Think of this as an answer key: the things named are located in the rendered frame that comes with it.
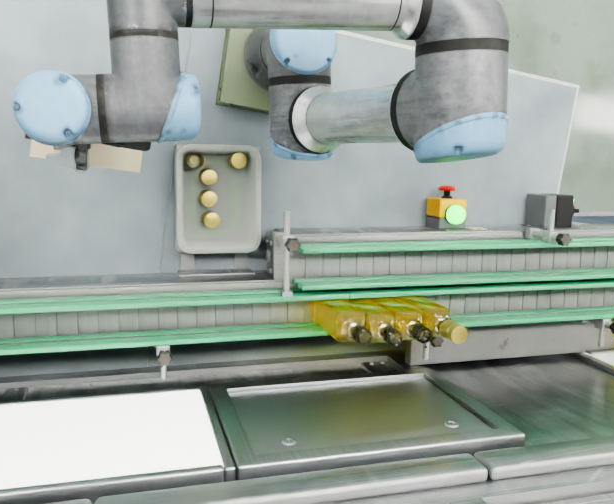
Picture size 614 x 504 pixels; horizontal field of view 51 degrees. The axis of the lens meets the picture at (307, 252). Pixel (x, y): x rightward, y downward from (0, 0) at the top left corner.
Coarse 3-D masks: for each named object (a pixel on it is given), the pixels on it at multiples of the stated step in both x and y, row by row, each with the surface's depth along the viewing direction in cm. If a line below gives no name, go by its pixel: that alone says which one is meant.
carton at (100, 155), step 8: (32, 144) 95; (40, 144) 95; (96, 144) 97; (32, 152) 95; (40, 152) 96; (48, 152) 96; (56, 152) 96; (96, 152) 98; (104, 152) 98; (112, 152) 98; (120, 152) 99; (128, 152) 99; (136, 152) 99; (96, 160) 98; (104, 160) 98; (112, 160) 98; (120, 160) 99; (128, 160) 99; (136, 160) 99; (112, 168) 99; (120, 168) 99; (128, 168) 99; (136, 168) 100
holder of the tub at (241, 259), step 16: (176, 192) 133; (176, 208) 134; (176, 224) 135; (176, 240) 136; (192, 256) 141; (240, 256) 143; (192, 272) 138; (208, 272) 139; (224, 272) 139; (240, 272) 139
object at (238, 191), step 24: (192, 144) 129; (192, 168) 137; (216, 168) 138; (192, 192) 137; (216, 192) 139; (240, 192) 140; (192, 216) 138; (240, 216) 141; (192, 240) 139; (216, 240) 140; (240, 240) 141
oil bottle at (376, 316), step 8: (352, 304) 128; (360, 304) 128; (368, 304) 128; (376, 304) 128; (368, 312) 121; (376, 312) 121; (384, 312) 122; (368, 320) 119; (376, 320) 119; (384, 320) 119; (392, 320) 119; (368, 328) 119; (376, 328) 118; (376, 336) 119
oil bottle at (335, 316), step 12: (312, 300) 134; (324, 300) 129; (336, 300) 129; (312, 312) 134; (324, 312) 126; (336, 312) 119; (348, 312) 119; (360, 312) 119; (324, 324) 126; (336, 324) 119; (348, 324) 117; (336, 336) 119; (348, 336) 117
